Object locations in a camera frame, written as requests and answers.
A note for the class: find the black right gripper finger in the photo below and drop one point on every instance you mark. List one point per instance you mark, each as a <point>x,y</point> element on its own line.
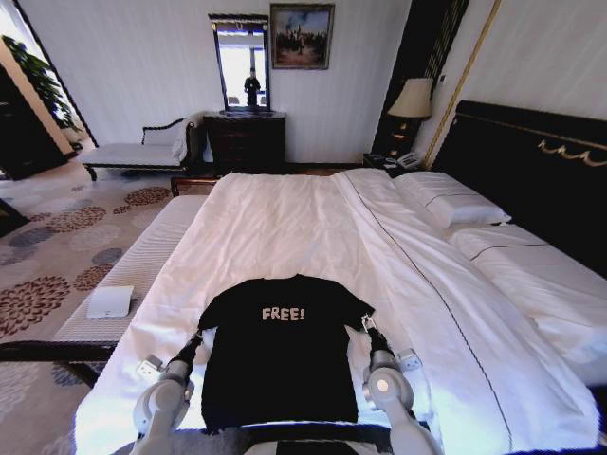
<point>364,322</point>
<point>373,325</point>

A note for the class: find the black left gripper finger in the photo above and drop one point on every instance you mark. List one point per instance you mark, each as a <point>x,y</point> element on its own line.
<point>198,335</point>

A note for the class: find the black FREE print t-shirt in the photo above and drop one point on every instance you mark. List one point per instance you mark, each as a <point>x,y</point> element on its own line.
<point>280,360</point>

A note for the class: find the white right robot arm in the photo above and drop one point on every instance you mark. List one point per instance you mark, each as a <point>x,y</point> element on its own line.
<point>393,393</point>

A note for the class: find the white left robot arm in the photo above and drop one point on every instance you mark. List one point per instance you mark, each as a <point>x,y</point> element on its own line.
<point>161,403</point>

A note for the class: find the flat white box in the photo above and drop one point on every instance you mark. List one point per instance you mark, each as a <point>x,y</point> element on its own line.
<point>110,302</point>

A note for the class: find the white cushioned bench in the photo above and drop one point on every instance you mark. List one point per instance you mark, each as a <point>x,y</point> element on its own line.
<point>147,256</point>

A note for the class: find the white duvet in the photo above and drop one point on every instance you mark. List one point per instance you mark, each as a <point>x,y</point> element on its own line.
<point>294,227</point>

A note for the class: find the white pillow with dark piping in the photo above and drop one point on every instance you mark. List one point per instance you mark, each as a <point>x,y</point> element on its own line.
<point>536,279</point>
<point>450,199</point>

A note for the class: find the dark nightstand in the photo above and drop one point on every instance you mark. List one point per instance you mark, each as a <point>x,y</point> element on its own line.
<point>379,162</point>

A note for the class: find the white telephone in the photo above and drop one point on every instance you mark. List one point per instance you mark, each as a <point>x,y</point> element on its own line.
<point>410,160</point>

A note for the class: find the white chaise longue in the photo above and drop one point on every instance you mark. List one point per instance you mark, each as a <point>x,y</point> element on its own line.
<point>137,151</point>

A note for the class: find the dark wooden dresser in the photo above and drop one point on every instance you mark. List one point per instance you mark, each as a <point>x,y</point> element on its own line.
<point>245,142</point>

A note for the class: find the black headboard with gold trim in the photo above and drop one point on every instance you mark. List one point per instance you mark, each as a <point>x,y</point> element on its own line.
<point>531,166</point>

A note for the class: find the table lamp with cream shade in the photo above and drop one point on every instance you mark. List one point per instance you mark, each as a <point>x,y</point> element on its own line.
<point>411,99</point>

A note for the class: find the dark statuette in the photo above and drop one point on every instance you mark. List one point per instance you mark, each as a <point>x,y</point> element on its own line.
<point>251,87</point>

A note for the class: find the dark wooden cabinet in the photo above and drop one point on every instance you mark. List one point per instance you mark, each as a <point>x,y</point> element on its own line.
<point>26,137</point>

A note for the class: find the dark framed mirror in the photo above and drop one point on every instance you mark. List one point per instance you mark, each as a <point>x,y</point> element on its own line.
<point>242,57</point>

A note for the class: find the framed painting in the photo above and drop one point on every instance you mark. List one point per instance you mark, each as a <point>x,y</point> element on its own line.
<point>301,36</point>

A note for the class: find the green potted plant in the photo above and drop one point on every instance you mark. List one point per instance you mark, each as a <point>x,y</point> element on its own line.
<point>42,76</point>

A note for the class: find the dark wooden bed frame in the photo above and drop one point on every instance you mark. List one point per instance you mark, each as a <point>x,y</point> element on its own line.
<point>189,186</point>

